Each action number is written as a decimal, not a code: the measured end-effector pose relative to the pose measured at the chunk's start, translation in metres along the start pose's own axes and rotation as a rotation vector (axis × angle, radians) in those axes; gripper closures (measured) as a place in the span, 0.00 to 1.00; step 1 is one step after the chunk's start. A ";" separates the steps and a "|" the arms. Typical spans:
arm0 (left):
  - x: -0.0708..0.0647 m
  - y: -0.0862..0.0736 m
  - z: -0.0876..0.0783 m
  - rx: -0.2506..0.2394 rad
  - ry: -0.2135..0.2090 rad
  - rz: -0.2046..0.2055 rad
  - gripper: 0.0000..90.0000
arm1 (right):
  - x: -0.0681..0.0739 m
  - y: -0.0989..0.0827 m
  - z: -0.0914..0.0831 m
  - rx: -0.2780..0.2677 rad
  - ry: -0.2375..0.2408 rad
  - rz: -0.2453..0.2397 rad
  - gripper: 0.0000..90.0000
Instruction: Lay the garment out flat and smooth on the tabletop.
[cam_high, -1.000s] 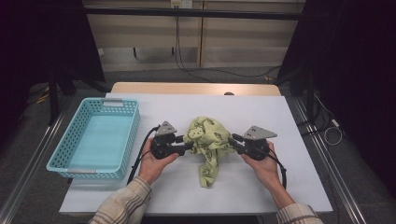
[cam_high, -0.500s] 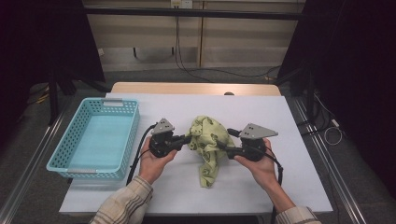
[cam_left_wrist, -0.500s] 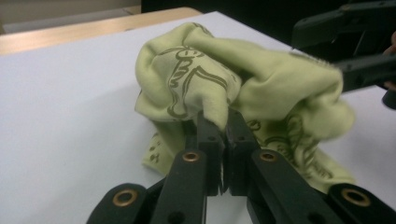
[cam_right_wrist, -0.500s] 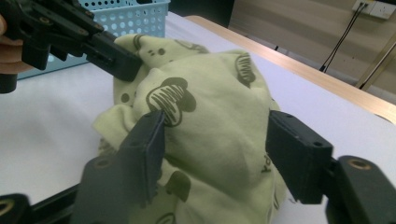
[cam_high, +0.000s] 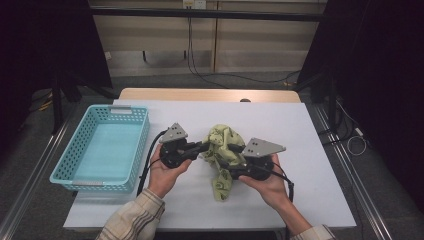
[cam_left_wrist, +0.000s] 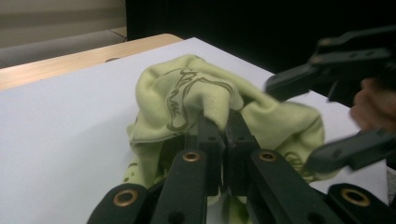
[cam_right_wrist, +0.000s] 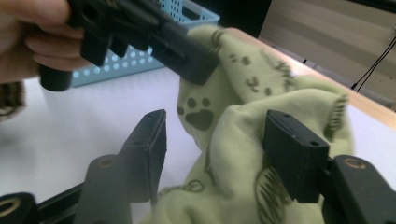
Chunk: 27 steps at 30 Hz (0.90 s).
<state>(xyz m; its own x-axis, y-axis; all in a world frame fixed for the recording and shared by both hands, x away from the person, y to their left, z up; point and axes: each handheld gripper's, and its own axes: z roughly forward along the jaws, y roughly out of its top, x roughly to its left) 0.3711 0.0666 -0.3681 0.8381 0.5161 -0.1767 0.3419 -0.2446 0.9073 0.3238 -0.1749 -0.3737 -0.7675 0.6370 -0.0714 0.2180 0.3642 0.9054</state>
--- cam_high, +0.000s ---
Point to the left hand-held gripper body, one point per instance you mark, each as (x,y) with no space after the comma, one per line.
(173,133)

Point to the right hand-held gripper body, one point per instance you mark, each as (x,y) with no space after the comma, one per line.
(261,147)

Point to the green printed baby romper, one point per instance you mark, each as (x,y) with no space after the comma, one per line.
(221,143)

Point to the light blue plastic basket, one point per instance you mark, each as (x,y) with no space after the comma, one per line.
(106,150)

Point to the person's left hand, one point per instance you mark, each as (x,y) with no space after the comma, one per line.
(163,180)

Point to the person's right hand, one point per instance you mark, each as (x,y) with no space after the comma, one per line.
(270,190)

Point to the white table board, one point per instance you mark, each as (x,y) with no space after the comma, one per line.
(283,116)

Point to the black stand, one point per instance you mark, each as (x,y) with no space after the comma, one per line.
(57,100)
(331,100)

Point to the black horizontal bar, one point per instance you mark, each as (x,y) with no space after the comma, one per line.
(206,14)

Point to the black curtain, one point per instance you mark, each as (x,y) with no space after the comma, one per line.
(383,66)
(43,40)

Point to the aluminium rail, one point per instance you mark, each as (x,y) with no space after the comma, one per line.
(353,180)
(33,173)

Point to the small white wall outlet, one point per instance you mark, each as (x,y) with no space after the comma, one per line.
(108,55)

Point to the white wall socket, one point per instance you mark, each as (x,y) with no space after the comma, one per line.
(195,3)

